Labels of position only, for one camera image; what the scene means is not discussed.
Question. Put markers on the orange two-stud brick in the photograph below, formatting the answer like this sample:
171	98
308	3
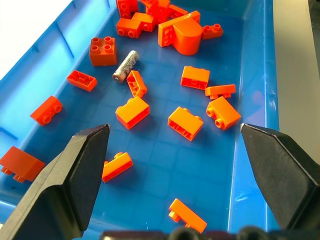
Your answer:
155	10
146	20
132	112
223	113
161	2
128	27
21	163
212	31
188	215
136	83
177	12
195	77
185	124
47	110
81	80
116	167
220	91

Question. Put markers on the blue plastic bin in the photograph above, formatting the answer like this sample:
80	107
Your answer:
175	155

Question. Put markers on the large orange rounded brick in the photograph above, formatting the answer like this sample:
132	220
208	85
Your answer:
183	33

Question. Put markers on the orange square four-stud brick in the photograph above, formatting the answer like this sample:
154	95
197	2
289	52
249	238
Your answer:
103	51

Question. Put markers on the silver AA battery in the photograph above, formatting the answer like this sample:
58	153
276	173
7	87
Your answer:
125	67

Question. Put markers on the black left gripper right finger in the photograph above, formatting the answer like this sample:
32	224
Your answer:
282	175

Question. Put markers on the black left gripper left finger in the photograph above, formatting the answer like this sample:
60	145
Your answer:
62	185

